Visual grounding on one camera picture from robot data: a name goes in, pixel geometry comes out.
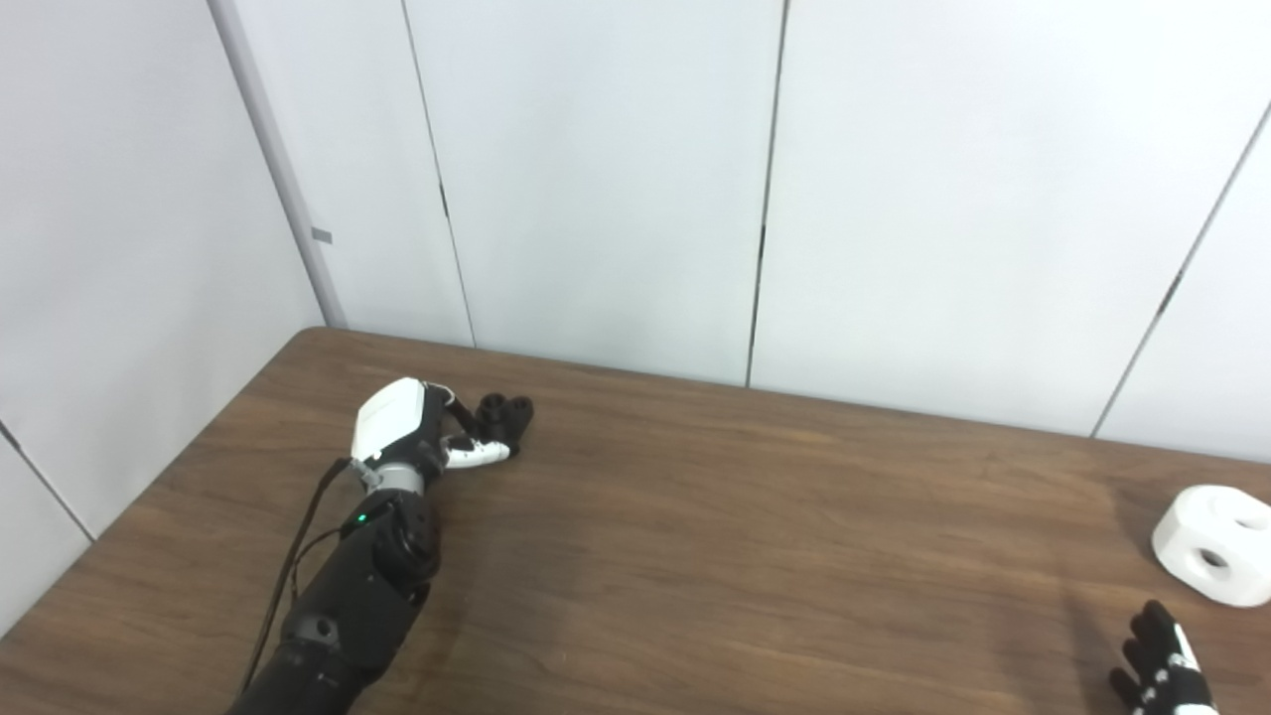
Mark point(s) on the black flanged holder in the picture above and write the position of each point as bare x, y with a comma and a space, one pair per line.
508, 417

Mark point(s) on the grey wall corner post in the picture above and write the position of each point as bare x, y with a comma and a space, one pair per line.
283, 169

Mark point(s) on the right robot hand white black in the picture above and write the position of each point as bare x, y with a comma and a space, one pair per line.
1167, 685

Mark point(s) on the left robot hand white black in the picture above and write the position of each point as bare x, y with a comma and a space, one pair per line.
392, 417

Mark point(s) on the round white piece with holes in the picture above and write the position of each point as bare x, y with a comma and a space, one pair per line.
1206, 531

